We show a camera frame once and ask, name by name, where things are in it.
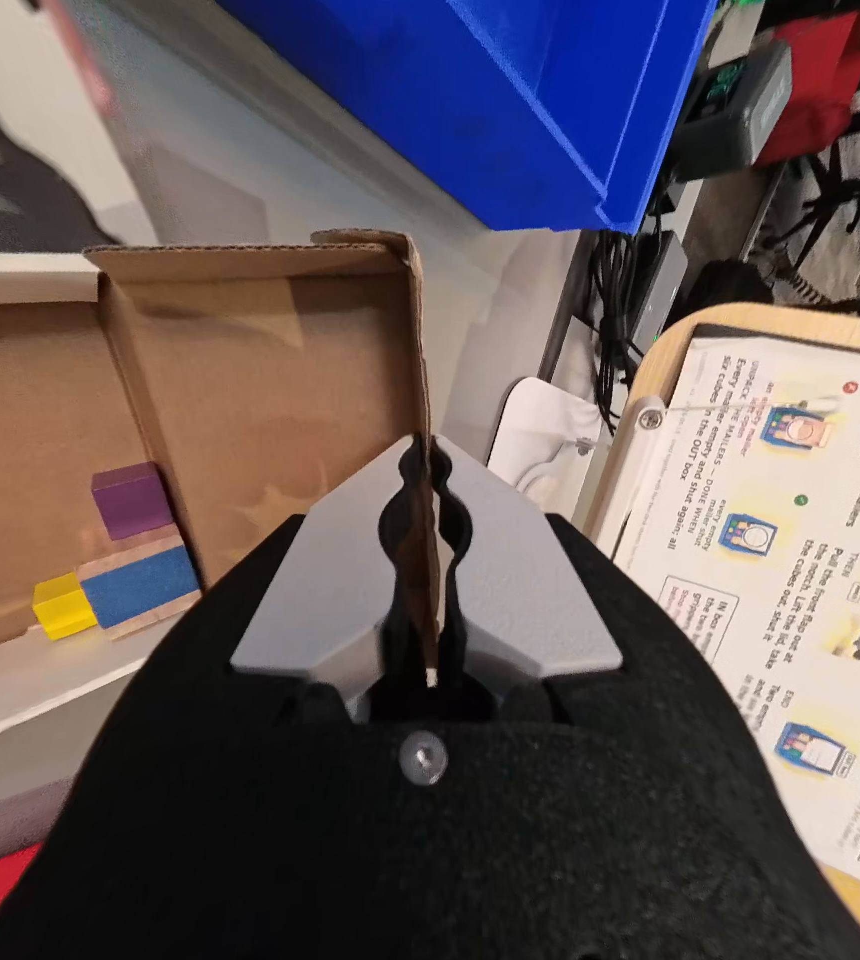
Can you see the grey desk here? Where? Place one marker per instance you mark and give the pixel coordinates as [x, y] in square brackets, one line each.
[287, 187]

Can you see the red bag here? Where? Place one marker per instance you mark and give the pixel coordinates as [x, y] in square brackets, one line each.
[819, 82]

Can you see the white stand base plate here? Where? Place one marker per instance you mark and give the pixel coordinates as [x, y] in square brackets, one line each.
[542, 435]

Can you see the white cardboard mailer box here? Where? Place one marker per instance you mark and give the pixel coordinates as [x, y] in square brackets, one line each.
[250, 412]

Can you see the blue wooden block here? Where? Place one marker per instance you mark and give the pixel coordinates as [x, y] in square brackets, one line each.
[137, 585]

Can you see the yellow cube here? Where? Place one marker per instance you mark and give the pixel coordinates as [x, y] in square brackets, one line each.
[62, 607]

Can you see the grey power strip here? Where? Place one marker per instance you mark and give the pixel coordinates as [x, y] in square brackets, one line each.
[662, 292]

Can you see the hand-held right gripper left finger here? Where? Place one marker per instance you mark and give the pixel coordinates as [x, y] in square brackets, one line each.
[310, 600]

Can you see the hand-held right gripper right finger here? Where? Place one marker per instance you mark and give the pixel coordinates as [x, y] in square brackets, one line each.
[542, 600]

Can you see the purple cube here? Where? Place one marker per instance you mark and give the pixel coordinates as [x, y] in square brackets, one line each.
[130, 502]

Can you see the blue plastic bin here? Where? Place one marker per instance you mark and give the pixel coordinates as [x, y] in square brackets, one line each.
[475, 112]

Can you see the wooden display board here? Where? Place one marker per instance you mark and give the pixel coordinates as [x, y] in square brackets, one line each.
[654, 352]

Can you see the grey power station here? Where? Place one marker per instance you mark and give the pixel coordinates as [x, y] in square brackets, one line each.
[737, 120]

